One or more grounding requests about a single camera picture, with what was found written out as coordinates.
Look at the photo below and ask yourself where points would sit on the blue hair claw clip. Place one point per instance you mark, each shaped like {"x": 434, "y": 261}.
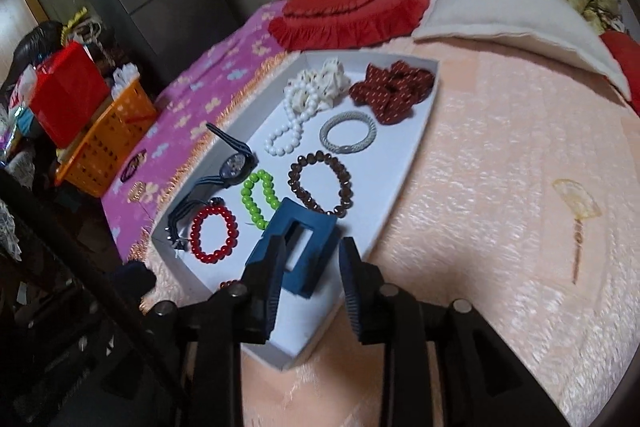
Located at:
{"x": 305, "y": 277}

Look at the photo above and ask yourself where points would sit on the red box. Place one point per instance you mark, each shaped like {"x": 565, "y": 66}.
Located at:
{"x": 65, "y": 92}

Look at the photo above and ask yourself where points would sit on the yellow fan hairpin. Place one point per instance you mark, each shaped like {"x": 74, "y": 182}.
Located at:
{"x": 580, "y": 202}

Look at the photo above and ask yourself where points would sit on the white pillow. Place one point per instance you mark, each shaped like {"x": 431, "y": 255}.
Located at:
{"x": 500, "y": 7}

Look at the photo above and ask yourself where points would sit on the purple patterned sheet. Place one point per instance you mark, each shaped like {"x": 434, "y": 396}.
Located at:
{"x": 200, "y": 97}

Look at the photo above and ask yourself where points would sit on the red dotted scrunchie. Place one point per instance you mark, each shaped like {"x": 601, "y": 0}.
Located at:
{"x": 390, "y": 92}

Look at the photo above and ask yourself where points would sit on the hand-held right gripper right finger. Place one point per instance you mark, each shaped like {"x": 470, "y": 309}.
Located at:
{"x": 350, "y": 287}

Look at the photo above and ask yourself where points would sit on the red ruffled pillow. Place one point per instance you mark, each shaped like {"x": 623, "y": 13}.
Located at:
{"x": 350, "y": 12}
{"x": 625, "y": 62}

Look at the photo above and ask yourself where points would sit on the white floral scrunchie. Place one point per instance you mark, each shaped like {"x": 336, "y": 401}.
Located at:
{"x": 325, "y": 79}

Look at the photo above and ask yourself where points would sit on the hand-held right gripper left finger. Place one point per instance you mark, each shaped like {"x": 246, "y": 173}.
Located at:
{"x": 272, "y": 282}

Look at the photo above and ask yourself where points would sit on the orange plastic basket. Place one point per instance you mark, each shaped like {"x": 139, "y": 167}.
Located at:
{"x": 100, "y": 147}

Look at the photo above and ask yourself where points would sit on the black bag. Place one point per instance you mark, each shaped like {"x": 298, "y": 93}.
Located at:
{"x": 40, "y": 42}

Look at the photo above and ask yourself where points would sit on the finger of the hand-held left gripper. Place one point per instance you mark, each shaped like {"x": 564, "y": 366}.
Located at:
{"x": 135, "y": 279}

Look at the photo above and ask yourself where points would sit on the white cloth bundle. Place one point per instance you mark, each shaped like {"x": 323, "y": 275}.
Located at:
{"x": 125, "y": 79}

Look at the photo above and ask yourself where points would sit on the pink plush blanket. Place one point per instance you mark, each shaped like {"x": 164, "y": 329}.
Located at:
{"x": 500, "y": 157}

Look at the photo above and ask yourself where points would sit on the white shallow box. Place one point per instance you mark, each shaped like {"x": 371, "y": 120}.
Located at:
{"x": 380, "y": 147}

